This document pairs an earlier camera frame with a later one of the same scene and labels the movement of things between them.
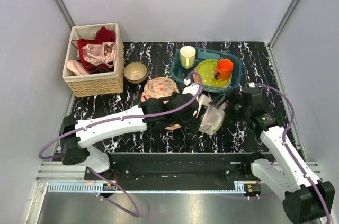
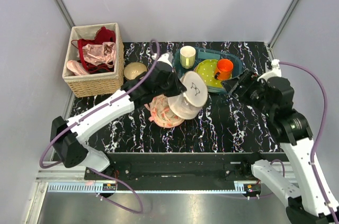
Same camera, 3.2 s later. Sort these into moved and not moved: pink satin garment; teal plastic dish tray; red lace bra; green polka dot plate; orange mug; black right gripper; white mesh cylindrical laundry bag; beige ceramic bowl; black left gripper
Moved: white mesh cylindrical laundry bag; black left gripper; black right gripper
Not moved: beige ceramic bowl; red lace bra; teal plastic dish tray; green polka dot plate; pink satin garment; orange mug
